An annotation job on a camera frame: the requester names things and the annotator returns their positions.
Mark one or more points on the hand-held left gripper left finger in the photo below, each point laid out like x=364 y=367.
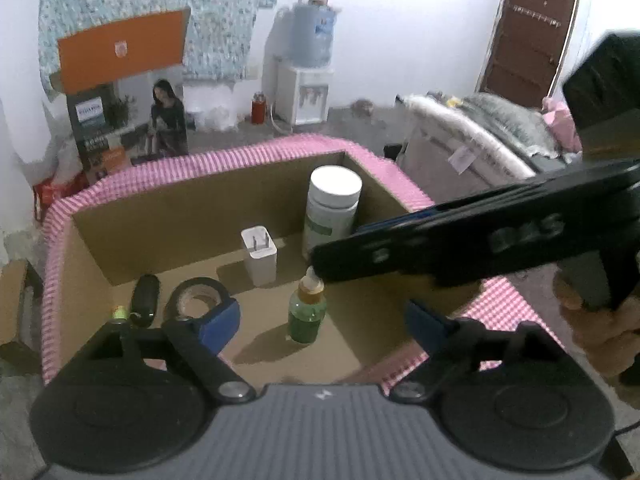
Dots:
x=220 y=322

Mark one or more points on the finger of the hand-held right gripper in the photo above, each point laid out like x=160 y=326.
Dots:
x=380 y=255

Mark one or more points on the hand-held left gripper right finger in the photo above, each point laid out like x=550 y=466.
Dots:
x=425 y=325

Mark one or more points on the black tape roll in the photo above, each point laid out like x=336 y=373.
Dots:
x=172 y=300

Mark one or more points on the white pill bottle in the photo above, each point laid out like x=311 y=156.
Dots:
x=330 y=210

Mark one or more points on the white charger plug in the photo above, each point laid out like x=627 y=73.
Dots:
x=259 y=257

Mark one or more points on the black oval device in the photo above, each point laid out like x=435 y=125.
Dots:
x=145 y=300

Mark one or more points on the green dropper bottle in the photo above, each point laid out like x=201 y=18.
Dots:
x=306 y=312

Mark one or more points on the small green marker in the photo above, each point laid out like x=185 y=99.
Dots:
x=119 y=314

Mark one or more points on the person's right hand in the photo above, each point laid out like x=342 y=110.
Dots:
x=605 y=340

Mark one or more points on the pink checkered tablecloth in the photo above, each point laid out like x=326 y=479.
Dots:
x=500 y=300

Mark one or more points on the pink plush pillow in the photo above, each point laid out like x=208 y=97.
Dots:
x=562 y=127

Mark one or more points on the grey fur blanket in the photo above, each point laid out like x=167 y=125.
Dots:
x=510 y=122

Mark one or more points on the white water dispenser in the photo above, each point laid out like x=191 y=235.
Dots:
x=300 y=95

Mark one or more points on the brown wooden door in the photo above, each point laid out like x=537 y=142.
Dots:
x=532 y=35

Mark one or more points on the red thermos flask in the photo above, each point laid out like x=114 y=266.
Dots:
x=258 y=109

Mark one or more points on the clear plastic bag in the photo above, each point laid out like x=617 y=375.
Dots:
x=215 y=119

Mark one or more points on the door hook rack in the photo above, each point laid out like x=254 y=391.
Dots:
x=535 y=15

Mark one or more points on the small cardboard box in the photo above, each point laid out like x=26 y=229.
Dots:
x=15 y=305

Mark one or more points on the red bag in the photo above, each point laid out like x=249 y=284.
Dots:
x=55 y=195

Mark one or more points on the white sack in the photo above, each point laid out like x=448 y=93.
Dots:
x=70 y=157

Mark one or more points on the blue water jug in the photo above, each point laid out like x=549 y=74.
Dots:
x=312 y=35

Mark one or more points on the orange printed appliance box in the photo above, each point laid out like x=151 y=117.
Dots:
x=120 y=50

